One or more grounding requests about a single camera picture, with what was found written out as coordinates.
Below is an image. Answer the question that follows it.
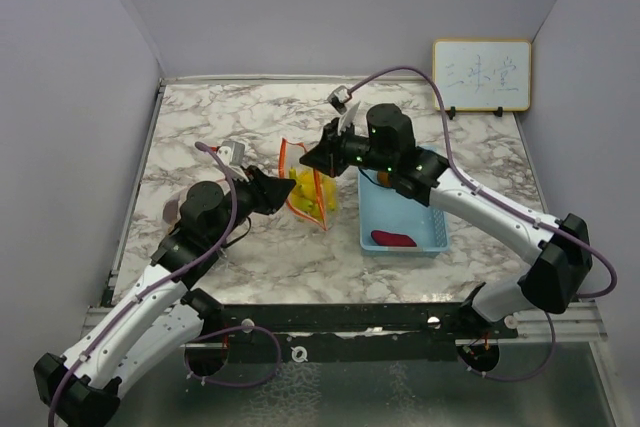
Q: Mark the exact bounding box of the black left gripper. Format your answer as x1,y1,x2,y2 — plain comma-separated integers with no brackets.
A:
210,166,297,247

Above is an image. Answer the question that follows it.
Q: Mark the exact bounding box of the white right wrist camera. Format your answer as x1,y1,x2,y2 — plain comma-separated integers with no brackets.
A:
327,86,360,134

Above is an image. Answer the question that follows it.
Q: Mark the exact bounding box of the yellow banana bunch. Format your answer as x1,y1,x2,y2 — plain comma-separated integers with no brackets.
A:
287,167,338,225

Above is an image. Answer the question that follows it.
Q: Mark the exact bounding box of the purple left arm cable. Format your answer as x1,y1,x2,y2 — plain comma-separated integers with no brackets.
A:
47,141,283,427

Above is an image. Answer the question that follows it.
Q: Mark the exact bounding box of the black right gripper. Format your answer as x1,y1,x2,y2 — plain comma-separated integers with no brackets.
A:
300,118,393,180

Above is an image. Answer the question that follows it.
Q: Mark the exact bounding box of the clear zip bag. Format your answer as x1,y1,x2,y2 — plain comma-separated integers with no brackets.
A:
162,185,197,230
278,139,339,231

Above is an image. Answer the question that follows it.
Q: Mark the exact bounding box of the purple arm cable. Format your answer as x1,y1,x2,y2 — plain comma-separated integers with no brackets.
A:
47,141,283,427
344,65,618,381

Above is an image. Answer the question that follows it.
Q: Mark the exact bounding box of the light blue plastic basket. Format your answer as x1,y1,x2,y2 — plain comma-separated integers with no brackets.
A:
358,170,450,258

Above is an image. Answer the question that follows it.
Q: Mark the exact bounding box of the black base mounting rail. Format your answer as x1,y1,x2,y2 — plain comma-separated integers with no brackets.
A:
185,302,517,364

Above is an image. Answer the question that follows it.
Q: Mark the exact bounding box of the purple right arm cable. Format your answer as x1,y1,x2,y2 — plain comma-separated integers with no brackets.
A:
344,65,618,381

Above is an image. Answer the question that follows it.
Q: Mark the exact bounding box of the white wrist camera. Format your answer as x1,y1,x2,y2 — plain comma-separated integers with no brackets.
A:
327,86,360,134
216,140,248,180

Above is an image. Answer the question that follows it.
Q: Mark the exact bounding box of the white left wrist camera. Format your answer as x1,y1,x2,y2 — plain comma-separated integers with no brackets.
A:
216,140,248,180

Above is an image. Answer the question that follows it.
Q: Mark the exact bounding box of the small framed whiteboard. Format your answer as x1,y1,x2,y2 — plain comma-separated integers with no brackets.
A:
432,39,532,118

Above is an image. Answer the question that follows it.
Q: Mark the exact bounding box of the magenta sweet potato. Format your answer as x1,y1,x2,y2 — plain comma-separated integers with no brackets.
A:
370,230,417,248

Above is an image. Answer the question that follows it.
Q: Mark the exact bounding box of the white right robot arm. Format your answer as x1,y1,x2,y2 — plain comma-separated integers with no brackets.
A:
300,103,593,338

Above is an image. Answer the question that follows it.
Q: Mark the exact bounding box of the clear zip top bag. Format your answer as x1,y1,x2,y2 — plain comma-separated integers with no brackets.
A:
162,185,197,230

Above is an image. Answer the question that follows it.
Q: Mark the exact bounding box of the brown kiwi fruit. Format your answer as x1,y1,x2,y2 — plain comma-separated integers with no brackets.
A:
376,172,391,188

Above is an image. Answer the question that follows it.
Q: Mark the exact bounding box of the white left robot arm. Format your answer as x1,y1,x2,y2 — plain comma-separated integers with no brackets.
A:
34,166,296,426

